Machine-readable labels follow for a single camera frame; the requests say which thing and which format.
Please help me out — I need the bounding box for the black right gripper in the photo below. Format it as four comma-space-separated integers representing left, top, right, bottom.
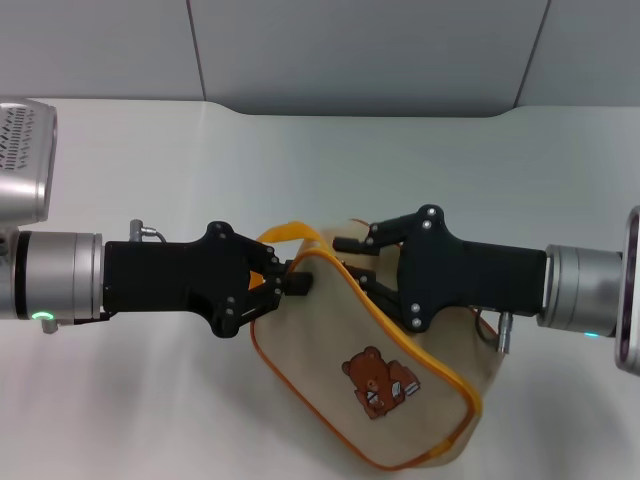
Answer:
333, 203, 548, 333

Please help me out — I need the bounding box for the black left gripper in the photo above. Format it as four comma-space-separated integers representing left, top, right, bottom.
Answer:
102, 220, 313, 339

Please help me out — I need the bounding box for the beige bear food bag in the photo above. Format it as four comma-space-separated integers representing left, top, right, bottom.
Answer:
248, 217, 507, 472

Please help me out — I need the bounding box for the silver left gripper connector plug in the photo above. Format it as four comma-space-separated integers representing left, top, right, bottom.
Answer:
128, 218, 170, 245

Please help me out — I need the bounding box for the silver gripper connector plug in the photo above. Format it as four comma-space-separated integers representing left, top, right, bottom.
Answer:
128, 218, 170, 245
496, 309, 516, 355

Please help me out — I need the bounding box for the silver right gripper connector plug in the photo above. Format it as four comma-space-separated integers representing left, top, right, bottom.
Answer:
496, 309, 516, 355

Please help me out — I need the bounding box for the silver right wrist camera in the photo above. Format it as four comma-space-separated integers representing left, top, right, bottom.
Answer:
613, 204, 640, 377

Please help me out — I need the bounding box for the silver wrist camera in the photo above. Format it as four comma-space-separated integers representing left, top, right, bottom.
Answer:
613, 204, 640, 377
0, 97, 60, 225

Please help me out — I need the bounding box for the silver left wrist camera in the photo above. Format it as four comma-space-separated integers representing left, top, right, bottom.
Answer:
0, 97, 60, 225

